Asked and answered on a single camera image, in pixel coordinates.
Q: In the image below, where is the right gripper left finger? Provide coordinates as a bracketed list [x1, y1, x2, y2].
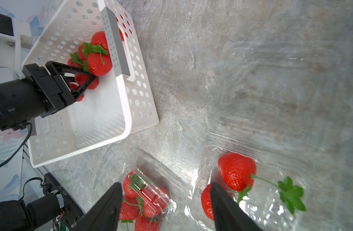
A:
[73, 182, 123, 231]

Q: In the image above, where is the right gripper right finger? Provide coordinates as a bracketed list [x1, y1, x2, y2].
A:
[210, 182, 262, 231]

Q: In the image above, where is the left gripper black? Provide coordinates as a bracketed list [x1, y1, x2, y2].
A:
[23, 61, 97, 118]

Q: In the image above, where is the strawberry front with stem down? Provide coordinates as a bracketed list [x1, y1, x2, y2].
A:
[119, 195, 140, 220]

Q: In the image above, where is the clear plastic clamshell container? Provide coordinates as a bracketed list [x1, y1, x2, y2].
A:
[118, 169, 176, 231]

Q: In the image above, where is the strawberry lone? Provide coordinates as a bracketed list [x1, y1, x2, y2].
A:
[218, 153, 307, 214]

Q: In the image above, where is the white perforated plastic basket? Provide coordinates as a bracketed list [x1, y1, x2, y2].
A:
[21, 0, 160, 168]

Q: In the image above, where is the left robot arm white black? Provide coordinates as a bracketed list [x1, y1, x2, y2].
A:
[0, 61, 97, 132]

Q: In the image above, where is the strawberry centre cluster right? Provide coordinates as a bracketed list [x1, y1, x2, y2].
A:
[74, 74, 99, 90]

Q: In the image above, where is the strawberry row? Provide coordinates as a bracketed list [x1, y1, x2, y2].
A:
[67, 53, 83, 69]
[78, 42, 87, 61]

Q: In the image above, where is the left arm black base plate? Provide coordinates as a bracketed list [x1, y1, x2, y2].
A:
[42, 173, 84, 231]

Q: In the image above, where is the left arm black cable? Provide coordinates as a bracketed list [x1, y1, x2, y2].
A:
[0, 122, 33, 172]

